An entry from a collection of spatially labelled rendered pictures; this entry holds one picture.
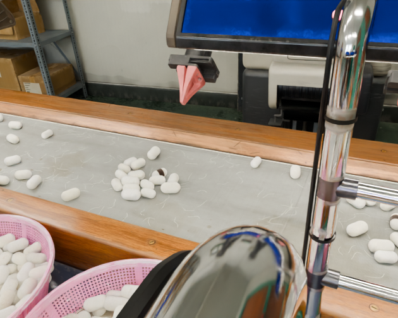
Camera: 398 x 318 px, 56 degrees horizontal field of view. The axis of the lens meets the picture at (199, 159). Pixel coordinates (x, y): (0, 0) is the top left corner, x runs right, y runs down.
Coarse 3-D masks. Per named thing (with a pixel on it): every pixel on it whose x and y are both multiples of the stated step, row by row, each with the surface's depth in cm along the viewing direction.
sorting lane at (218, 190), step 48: (0, 144) 93; (48, 144) 92; (96, 144) 91; (144, 144) 89; (48, 192) 74; (96, 192) 73; (192, 192) 72; (240, 192) 71; (288, 192) 70; (192, 240) 61; (336, 240) 59
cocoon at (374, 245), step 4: (372, 240) 56; (376, 240) 56; (380, 240) 55; (384, 240) 55; (388, 240) 55; (368, 244) 56; (372, 244) 55; (376, 244) 55; (380, 244) 55; (384, 244) 55; (388, 244) 55; (392, 244) 55; (368, 248) 56; (372, 248) 55; (376, 248) 55; (380, 248) 55; (384, 248) 55; (388, 248) 55; (392, 248) 55
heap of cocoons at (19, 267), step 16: (0, 240) 62; (16, 240) 62; (0, 256) 59; (16, 256) 59; (32, 256) 59; (0, 272) 56; (16, 272) 59; (32, 272) 56; (0, 288) 55; (16, 288) 56; (32, 288) 54; (0, 304) 51; (16, 304) 52
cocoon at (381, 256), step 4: (376, 252) 54; (380, 252) 54; (384, 252) 54; (388, 252) 54; (392, 252) 54; (376, 256) 54; (380, 256) 54; (384, 256) 54; (388, 256) 53; (392, 256) 53; (396, 256) 53; (376, 260) 54; (380, 260) 54; (384, 260) 54; (388, 260) 53; (392, 260) 53; (396, 260) 53
